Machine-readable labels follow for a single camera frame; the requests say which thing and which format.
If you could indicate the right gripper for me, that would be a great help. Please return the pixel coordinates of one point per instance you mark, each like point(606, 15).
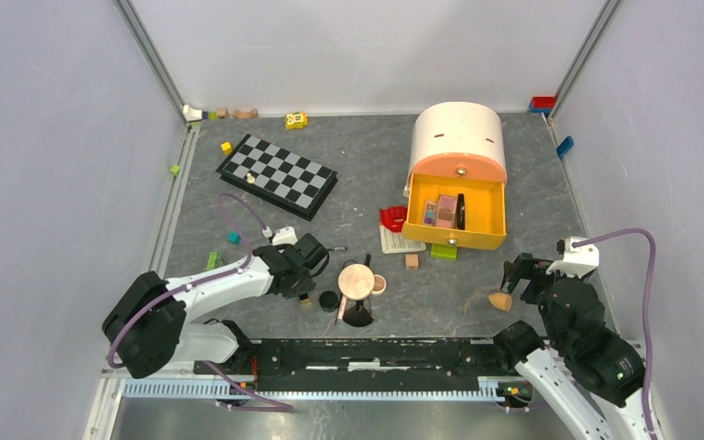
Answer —
point(522, 265)

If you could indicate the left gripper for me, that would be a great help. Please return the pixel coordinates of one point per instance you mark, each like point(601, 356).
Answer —
point(307, 284)

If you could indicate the round pink powder compact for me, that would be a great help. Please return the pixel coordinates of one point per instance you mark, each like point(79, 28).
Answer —
point(357, 282)

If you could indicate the black mascara tube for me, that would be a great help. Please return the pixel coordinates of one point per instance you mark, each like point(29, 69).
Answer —
point(460, 223)

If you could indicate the pink blush palette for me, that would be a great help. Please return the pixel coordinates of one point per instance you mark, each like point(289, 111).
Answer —
point(446, 208)

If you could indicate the round drawer organizer box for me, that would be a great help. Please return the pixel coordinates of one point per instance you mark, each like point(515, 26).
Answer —
point(458, 147)

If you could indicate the colourful eyeshadow palette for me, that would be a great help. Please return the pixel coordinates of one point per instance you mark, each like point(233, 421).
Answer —
point(429, 213)

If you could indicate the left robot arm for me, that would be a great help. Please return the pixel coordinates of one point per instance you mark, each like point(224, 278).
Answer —
point(161, 321)

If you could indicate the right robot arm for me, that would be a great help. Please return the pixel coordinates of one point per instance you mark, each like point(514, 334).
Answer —
point(595, 381)

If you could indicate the orange makeup sponge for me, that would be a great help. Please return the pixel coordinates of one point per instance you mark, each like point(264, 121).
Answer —
point(501, 301)

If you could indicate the black makeup brush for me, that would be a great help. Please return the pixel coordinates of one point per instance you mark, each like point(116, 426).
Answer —
point(358, 315)

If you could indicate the small black round jar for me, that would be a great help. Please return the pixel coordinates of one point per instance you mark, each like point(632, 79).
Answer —
point(329, 301)

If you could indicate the teal cube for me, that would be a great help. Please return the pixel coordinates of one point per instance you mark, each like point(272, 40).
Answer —
point(234, 238)

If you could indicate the black white chessboard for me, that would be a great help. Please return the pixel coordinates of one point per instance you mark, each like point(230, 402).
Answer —
point(285, 179)

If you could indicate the green lego brick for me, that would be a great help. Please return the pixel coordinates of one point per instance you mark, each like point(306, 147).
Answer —
point(447, 252)

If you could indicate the red plastic arch toy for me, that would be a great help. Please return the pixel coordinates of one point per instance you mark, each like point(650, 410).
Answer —
point(393, 217)

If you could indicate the small wooden cube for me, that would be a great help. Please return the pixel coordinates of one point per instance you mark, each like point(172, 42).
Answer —
point(411, 261)

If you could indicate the yellow cube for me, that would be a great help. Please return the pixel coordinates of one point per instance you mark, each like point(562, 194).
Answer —
point(227, 148)

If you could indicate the yellow toy block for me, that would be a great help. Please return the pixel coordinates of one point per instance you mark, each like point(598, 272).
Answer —
point(296, 120)

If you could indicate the wooden arch block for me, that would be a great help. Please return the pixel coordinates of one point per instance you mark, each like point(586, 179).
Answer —
point(245, 114)

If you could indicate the red blue blocks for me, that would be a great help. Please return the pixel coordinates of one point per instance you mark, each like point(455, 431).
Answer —
point(542, 104)

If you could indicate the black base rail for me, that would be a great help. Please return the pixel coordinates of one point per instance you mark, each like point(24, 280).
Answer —
point(415, 364)

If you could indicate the blue block by wall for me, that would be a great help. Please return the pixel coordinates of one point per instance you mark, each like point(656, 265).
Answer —
point(564, 147)

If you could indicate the white corner bracket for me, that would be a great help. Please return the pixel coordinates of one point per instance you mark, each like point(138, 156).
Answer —
point(191, 114)

